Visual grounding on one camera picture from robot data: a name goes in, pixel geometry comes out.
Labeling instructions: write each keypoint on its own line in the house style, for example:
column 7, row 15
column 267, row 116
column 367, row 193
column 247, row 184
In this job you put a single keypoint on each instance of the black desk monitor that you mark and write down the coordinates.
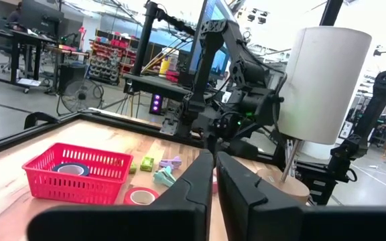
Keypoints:
column 42, row 16

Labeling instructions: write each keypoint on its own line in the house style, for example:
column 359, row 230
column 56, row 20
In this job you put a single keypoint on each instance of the yellow bottle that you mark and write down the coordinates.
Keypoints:
column 164, row 65

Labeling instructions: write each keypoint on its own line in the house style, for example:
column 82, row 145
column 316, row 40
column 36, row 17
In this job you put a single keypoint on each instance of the black floor fan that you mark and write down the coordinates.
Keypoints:
column 82, row 95

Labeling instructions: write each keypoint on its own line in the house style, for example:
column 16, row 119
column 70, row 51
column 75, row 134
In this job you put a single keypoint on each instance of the black monitor stand post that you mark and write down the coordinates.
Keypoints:
column 146, row 40

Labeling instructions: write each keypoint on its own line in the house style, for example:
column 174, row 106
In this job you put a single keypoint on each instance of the teal staple remover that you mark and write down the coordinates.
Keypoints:
column 163, row 177

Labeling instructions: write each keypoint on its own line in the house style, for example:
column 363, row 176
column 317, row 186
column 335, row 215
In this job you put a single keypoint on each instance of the wooden top desk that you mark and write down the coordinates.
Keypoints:
column 69, row 52

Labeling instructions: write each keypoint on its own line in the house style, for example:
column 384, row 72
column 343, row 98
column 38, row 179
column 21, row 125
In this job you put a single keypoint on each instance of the person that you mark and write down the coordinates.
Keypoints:
column 13, row 16

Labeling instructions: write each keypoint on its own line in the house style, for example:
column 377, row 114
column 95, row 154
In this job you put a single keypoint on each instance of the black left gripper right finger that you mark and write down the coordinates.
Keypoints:
column 263, row 217

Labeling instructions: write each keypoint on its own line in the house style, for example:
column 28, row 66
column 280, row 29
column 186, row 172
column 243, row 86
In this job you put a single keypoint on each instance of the shelf with red bins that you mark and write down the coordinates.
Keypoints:
column 106, row 63

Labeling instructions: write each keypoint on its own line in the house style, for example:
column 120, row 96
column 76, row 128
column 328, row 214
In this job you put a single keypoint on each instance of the red plastic basket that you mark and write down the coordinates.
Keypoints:
column 79, row 190

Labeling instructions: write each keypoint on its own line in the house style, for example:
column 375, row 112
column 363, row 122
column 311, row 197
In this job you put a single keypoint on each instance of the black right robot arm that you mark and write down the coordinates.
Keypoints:
column 243, row 67

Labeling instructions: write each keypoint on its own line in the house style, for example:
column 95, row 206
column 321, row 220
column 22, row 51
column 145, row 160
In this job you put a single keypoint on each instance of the computer case purple lights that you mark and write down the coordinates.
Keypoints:
column 156, row 103

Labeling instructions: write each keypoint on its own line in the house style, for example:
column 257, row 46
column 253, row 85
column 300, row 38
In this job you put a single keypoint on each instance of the black upright pole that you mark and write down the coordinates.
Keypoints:
column 330, row 11

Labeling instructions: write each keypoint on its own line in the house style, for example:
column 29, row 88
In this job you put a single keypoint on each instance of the blue tape roll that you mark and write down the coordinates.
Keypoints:
column 86, row 170

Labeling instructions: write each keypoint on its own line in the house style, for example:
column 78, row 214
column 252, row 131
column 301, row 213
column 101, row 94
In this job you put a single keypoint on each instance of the black office desk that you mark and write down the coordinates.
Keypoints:
column 15, row 37

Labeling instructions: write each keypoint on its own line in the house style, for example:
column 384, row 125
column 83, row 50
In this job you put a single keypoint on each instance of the purple staple remover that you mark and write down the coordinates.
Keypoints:
column 169, row 163

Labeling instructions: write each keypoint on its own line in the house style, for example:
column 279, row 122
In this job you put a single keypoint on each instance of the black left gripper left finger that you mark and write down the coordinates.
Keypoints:
column 179, row 221

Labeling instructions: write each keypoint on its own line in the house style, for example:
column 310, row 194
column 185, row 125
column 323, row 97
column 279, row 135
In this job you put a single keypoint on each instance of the office chair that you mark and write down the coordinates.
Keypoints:
column 0, row 43

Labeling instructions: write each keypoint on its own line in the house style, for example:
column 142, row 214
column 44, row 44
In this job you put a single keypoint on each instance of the grey side table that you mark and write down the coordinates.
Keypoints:
column 152, row 85

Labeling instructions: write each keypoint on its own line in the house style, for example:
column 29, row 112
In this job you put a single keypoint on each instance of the computer monitor blue screen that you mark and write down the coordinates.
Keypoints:
column 201, row 50

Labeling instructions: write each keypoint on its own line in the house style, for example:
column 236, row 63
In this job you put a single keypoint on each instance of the pink tape roll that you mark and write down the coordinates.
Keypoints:
column 129, row 197

